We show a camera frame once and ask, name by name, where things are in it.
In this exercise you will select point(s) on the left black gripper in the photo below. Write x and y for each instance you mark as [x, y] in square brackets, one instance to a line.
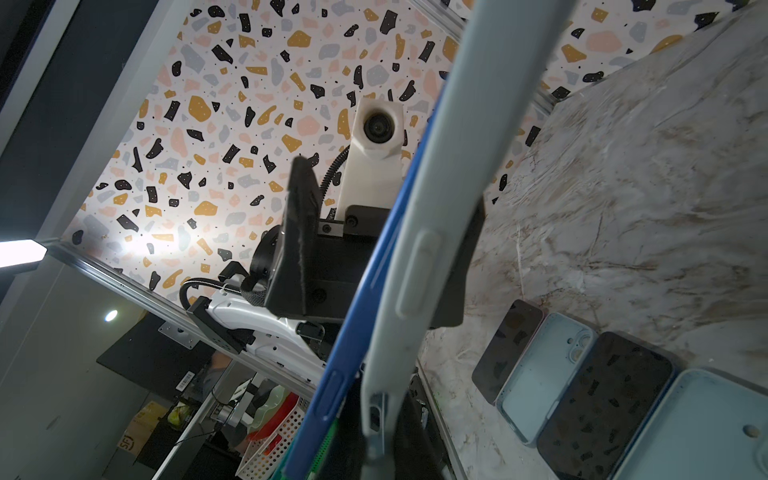
[308, 269]

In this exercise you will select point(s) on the cardboard box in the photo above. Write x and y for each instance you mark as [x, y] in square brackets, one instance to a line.
[141, 427]

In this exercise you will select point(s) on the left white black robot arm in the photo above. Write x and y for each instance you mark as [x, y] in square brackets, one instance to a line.
[220, 308]

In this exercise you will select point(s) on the white plastic basket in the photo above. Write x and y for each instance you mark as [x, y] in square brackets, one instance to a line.
[270, 445]

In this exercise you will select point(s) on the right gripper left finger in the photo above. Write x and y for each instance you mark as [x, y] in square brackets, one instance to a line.
[347, 451]

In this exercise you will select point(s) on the white LED light bar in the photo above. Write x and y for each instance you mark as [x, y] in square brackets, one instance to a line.
[21, 253]

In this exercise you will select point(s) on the black phone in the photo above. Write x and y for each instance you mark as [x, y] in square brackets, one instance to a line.
[604, 407]
[348, 352]

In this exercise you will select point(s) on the grey phone case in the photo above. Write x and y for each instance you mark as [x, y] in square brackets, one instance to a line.
[542, 374]
[706, 427]
[501, 57]

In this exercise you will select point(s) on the purple phone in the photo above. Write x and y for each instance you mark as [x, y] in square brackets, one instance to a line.
[505, 348]

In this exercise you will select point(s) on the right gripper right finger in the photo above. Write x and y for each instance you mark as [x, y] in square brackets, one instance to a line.
[414, 458]

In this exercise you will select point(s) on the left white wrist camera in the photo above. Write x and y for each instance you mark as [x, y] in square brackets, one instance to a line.
[373, 172]

